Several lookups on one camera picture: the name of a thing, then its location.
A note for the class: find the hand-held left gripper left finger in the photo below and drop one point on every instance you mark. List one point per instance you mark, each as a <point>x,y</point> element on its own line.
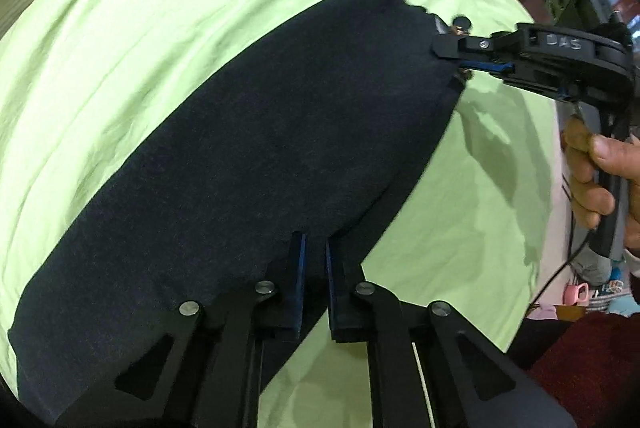
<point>298,278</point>

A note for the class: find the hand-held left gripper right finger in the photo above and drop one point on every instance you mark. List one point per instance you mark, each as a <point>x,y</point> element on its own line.
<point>332,288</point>

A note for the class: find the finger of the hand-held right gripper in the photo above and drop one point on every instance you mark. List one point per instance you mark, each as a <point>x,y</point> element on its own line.
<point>462,45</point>
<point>487,67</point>

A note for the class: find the dark navy pants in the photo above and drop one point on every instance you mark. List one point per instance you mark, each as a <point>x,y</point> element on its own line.
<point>240,147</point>

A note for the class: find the person's right hand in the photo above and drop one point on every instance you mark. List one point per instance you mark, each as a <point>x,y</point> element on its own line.
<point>587,178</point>

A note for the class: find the pink cup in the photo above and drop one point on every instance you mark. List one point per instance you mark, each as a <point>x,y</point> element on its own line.
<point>576,294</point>

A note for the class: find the person's dark red clothing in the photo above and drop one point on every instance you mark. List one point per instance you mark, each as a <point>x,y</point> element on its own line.
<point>590,368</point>

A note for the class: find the light green bed sheet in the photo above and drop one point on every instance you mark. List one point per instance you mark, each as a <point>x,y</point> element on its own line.
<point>125,57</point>

